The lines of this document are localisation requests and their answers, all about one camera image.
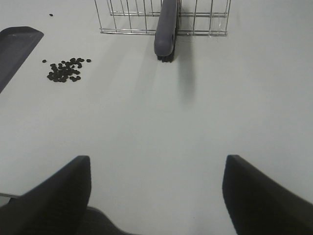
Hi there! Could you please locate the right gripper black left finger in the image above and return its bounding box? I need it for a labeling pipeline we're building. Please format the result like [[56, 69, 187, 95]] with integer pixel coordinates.
[[0, 156, 91, 235]]

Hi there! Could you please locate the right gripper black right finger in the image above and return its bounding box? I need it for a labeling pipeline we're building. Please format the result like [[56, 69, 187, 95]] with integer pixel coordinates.
[[222, 155, 313, 235]]

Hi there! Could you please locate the coffee bean pile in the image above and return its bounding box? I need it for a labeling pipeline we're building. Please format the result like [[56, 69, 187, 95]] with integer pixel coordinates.
[[46, 57, 92, 83]]

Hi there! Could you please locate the grey plastic dustpan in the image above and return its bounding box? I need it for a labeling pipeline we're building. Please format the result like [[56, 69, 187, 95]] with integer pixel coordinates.
[[0, 26, 44, 91]]

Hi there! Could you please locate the metal wire rack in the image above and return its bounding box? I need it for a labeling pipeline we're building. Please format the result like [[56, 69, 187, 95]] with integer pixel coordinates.
[[94, 0, 231, 36]]

